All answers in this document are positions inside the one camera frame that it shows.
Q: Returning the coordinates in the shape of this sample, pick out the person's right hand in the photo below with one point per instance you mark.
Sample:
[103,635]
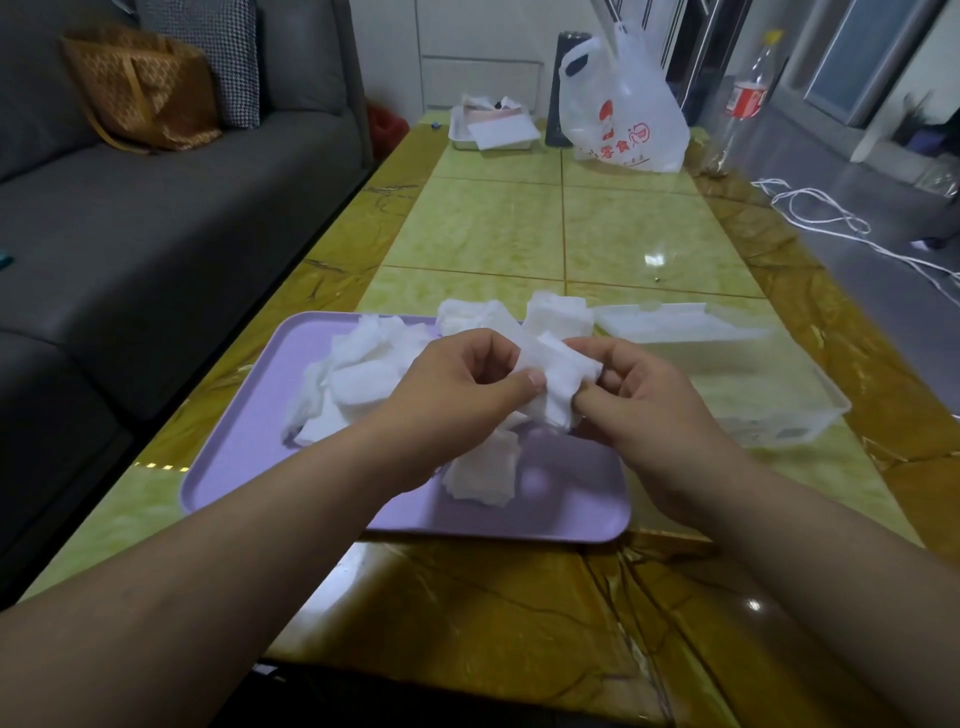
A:
[660,435]

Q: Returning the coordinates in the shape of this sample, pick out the person's right forearm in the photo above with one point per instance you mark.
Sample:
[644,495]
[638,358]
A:
[825,600]

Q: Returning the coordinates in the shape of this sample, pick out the grey fabric sofa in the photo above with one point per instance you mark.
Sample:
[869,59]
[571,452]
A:
[150,240]

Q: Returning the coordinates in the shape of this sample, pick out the dark metal rack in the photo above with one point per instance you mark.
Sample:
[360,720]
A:
[697,45]

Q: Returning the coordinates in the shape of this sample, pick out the crumpled white tissue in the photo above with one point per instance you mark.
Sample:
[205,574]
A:
[487,103]

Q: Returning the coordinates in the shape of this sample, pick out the brown patterned tote bag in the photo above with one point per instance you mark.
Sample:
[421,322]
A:
[142,90]

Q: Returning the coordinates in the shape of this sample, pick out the white shallow tray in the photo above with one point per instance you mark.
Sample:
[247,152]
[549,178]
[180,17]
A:
[459,135]

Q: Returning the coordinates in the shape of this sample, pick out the person's left forearm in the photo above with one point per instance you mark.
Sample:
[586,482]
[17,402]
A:
[210,585]

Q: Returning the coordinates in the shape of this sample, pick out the person's right middle finger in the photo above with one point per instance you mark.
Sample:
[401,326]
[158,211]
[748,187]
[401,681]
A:
[609,381]

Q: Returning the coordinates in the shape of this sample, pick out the grey sofa cushion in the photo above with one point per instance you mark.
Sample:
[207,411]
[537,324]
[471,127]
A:
[300,52]

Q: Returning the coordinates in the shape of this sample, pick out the person's right thumb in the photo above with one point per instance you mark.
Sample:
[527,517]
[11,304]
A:
[604,412]

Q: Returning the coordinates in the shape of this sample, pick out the clear bottle with red label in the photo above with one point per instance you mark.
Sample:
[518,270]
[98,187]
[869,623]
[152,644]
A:
[742,101]

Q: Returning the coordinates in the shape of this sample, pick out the person's left hand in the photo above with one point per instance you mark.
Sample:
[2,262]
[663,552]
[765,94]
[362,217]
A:
[442,409]

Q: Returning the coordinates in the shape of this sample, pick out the white paper sheet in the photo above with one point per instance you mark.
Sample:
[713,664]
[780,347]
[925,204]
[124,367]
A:
[502,131]

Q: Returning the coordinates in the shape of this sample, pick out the person's left thumb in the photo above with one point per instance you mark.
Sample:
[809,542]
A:
[504,392]

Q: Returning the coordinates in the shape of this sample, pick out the pile of white cotton pads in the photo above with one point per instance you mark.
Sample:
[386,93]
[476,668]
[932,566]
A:
[360,379]

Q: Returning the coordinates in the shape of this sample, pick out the white cabinet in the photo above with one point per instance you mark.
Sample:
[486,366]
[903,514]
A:
[465,45]

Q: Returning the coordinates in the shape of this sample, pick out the purple plastic tray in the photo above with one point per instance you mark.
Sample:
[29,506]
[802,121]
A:
[247,442]

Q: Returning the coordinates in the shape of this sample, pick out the white plastic shopping bag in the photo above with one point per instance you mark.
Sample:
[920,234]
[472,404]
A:
[626,112]

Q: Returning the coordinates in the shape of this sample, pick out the white square cotton pad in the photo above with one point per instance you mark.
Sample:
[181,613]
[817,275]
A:
[559,375]

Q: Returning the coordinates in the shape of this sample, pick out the houndstooth pillow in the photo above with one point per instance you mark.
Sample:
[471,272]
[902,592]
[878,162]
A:
[217,52]

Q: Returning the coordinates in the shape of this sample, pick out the grey framed glass door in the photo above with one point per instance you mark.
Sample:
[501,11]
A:
[862,52]

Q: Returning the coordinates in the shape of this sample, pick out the clear plastic storage box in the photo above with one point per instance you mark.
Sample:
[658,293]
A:
[757,382]

